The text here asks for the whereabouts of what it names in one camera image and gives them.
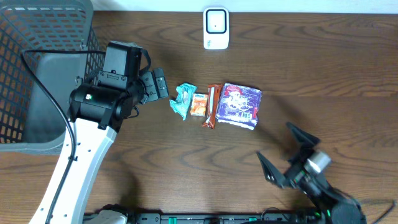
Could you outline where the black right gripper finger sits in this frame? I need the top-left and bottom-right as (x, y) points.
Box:
(286, 122), (320, 149)
(256, 151), (287, 189)

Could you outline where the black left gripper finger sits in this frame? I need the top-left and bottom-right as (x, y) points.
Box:
(140, 71), (159, 103)
(153, 68), (169, 99)

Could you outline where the teal wet wipes packet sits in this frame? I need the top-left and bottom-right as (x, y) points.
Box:
(169, 83), (197, 121)

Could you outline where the orange tissue packet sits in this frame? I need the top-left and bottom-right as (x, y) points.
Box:
(190, 93), (208, 117)

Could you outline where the orange-red snack bar wrapper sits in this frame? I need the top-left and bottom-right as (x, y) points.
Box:
(202, 84), (223, 129)

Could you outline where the purple snack packet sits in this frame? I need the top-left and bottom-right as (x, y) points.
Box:
(216, 83), (262, 130)

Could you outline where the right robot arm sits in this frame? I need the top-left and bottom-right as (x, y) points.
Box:
(257, 122), (366, 223)

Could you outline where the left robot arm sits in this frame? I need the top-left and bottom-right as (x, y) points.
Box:
(31, 41), (169, 223)

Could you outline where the white barcode scanner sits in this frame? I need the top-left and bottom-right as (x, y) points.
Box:
(203, 7), (229, 50)

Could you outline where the grey plastic mesh basket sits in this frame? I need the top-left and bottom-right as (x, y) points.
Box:
(1, 0), (104, 155)

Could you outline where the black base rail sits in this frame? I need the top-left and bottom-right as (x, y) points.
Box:
(83, 213), (307, 224)

